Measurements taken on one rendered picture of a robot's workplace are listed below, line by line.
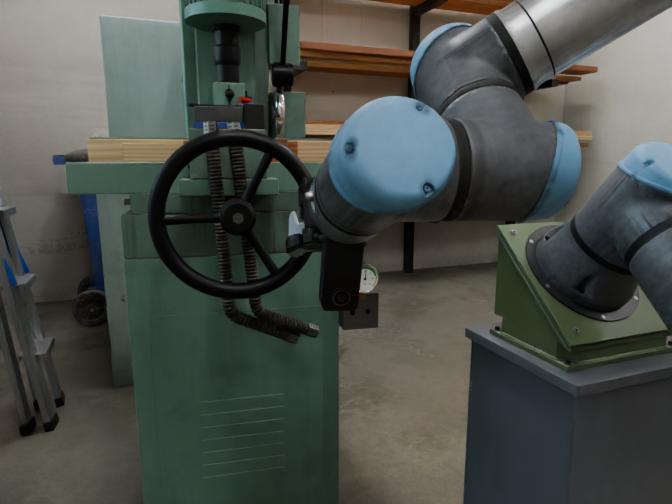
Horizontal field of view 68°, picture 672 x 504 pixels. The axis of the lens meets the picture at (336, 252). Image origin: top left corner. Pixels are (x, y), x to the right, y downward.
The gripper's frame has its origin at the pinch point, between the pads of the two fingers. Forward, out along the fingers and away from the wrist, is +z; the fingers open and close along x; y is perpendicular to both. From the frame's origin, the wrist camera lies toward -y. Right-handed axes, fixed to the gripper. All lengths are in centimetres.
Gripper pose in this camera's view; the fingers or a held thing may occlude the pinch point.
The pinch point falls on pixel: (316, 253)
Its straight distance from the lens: 72.5
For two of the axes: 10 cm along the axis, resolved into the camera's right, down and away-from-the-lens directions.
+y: -0.8, -9.8, 1.5
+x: -9.7, 0.4, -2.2
